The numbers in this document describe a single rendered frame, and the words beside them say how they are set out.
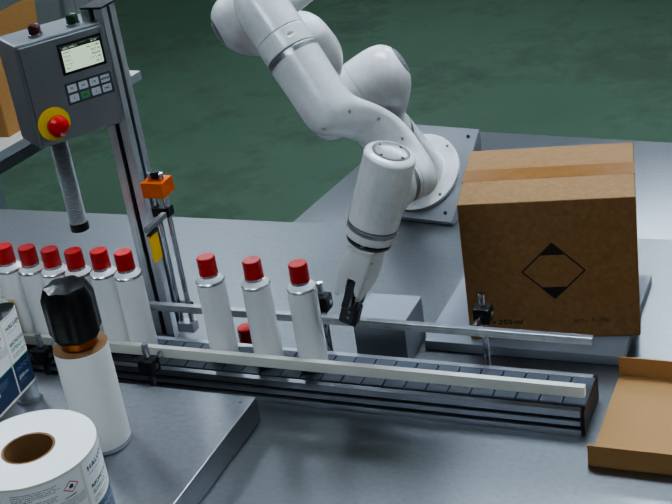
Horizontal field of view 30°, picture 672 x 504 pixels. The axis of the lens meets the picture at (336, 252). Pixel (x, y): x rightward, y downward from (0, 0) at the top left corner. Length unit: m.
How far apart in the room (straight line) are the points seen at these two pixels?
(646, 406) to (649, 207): 0.77
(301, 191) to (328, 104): 3.20
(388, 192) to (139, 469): 0.59
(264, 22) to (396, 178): 0.33
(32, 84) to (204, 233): 0.81
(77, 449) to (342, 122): 0.65
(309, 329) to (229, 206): 3.02
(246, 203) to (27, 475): 3.40
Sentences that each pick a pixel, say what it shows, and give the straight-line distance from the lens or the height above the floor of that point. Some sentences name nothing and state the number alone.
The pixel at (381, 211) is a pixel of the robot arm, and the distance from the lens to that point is 1.96.
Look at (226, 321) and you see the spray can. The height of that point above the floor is 0.96.
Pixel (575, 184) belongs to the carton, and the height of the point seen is 1.12.
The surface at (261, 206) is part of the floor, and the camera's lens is 5.09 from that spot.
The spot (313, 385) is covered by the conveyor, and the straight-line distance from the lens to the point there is 2.17.
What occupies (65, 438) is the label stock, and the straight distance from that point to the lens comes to 1.90.
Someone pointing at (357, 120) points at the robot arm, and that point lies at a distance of 2.01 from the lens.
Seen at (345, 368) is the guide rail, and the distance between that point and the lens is 2.14.
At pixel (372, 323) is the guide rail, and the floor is 0.96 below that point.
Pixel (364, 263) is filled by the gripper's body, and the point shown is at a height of 1.12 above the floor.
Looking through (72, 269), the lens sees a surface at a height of 1.05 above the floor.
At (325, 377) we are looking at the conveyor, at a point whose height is 0.88.
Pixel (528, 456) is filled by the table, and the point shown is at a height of 0.83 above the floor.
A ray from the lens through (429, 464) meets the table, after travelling 2.02.
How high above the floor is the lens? 2.02
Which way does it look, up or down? 26 degrees down
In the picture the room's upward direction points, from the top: 9 degrees counter-clockwise
